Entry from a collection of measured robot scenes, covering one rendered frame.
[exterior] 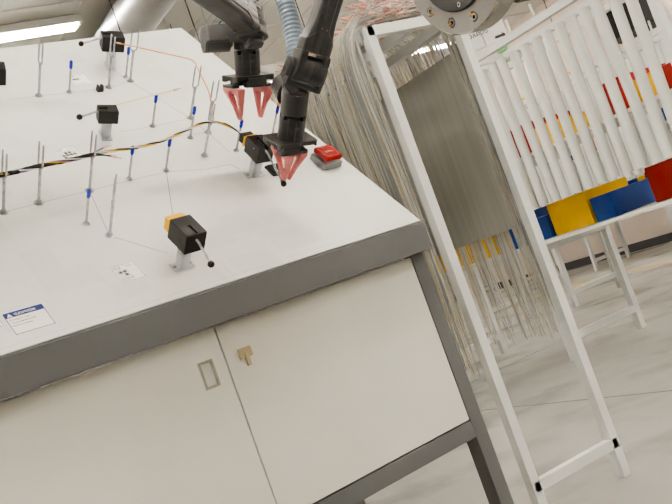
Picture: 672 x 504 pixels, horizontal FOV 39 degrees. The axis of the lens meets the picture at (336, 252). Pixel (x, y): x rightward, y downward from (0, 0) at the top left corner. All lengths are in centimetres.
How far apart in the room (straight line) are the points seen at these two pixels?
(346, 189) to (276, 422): 61
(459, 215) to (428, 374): 100
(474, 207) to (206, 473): 148
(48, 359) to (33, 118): 78
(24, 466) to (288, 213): 79
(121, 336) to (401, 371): 67
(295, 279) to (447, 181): 122
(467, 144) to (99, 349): 157
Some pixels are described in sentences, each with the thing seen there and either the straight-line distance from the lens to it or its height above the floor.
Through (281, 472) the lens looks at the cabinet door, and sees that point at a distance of 189.
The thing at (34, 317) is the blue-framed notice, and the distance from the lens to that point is 173.
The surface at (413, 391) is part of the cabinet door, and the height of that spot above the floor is 52.
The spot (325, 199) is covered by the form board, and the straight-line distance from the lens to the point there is 216.
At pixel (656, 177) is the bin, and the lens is 482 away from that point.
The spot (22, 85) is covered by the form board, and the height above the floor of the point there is 150.
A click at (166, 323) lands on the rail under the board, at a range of 176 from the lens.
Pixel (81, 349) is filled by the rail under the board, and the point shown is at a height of 84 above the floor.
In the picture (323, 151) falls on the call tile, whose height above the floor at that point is 111.
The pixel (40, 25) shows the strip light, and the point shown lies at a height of 325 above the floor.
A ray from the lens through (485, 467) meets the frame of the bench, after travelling 224.
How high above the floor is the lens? 78
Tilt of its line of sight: 2 degrees up
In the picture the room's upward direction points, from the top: 20 degrees counter-clockwise
